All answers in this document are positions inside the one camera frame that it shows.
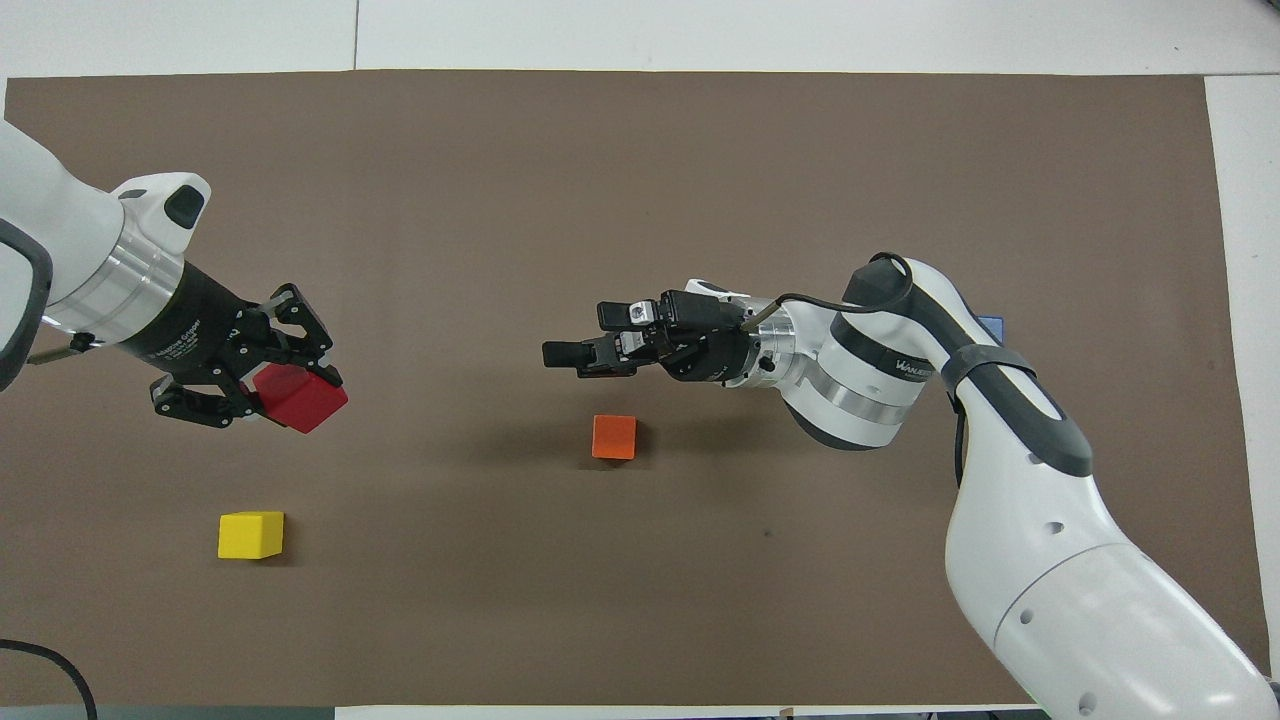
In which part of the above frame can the yellow wooden block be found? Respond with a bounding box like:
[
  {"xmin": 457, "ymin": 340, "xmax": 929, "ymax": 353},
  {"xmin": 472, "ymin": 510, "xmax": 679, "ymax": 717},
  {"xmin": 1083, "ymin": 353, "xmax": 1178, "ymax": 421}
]
[{"xmin": 217, "ymin": 511, "xmax": 285, "ymax": 560}]

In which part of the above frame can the red wooden block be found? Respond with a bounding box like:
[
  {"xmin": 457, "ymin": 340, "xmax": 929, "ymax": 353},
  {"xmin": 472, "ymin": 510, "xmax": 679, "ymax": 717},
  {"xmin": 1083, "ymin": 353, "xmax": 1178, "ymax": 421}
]
[{"xmin": 255, "ymin": 363, "xmax": 350, "ymax": 435}]

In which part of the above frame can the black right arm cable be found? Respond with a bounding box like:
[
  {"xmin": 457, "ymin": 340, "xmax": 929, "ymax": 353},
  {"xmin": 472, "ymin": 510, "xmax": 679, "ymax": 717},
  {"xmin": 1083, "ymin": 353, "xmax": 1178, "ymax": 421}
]
[{"xmin": 745, "ymin": 251, "xmax": 917, "ymax": 331}]

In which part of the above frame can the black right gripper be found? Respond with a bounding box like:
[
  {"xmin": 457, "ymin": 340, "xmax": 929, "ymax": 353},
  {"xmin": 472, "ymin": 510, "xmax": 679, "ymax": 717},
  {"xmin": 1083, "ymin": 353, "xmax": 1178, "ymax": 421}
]
[{"xmin": 542, "ymin": 289, "xmax": 763, "ymax": 385}]

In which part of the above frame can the orange wooden block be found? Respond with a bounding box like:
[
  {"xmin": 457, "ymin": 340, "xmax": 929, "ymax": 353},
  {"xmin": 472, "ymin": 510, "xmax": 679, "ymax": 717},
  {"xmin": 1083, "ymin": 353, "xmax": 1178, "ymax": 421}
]
[{"xmin": 591, "ymin": 414, "xmax": 638, "ymax": 461}]

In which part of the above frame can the black cable at table edge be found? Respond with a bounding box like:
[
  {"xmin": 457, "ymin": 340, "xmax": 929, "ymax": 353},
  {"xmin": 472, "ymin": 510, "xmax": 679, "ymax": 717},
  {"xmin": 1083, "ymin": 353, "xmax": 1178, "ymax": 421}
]
[{"xmin": 0, "ymin": 638, "xmax": 99, "ymax": 720}]

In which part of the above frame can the brown table mat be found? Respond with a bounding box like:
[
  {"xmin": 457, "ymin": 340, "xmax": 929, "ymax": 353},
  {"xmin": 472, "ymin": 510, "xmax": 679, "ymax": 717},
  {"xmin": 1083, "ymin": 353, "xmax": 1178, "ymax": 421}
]
[{"xmin": 0, "ymin": 70, "xmax": 1273, "ymax": 707}]

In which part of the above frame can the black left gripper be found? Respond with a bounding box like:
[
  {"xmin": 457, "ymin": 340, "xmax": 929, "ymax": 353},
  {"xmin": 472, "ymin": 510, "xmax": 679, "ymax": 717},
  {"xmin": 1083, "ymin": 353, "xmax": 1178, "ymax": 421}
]
[{"xmin": 125, "ymin": 260, "xmax": 345, "ymax": 430}]

